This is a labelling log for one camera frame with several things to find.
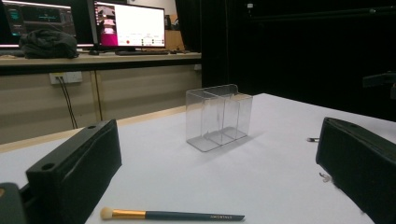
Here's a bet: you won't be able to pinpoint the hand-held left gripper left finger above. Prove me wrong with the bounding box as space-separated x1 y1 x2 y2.
26 119 122 224

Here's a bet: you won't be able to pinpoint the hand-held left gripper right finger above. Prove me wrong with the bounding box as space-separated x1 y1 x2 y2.
315 117 396 224

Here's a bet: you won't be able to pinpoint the gold ferrule makeup brush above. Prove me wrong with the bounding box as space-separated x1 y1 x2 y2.
100 206 246 222

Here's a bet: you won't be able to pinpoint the clear acrylic organizer box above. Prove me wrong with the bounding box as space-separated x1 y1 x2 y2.
185 83 254 153

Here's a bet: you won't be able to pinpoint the white table sheet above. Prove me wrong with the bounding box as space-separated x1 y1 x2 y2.
0 92 396 224

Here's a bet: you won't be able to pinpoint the wooden table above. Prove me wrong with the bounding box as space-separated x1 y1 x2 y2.
0 105 188 154

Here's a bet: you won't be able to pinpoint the black curtain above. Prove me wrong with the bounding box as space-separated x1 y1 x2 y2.
176 0 396 122

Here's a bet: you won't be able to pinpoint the wooden monitor desk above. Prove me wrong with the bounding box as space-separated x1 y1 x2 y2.
0 51 203 77

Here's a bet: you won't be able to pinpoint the dark cloth bundle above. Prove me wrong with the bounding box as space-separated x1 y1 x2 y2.
18 28 78 60

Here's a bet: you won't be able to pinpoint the black keyboard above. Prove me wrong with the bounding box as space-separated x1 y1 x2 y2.
115 49 171 56

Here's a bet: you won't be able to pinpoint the bright screen monitor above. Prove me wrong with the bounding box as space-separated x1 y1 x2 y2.
92 0 166 50

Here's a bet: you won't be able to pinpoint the dark screen monitor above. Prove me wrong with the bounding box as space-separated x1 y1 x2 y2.
0 0 78 49

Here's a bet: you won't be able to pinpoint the black wall cables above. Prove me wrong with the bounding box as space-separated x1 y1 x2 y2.
56 77 78 130

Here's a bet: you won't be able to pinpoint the white wall power outlet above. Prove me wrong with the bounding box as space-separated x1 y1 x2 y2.
49 71 83 86

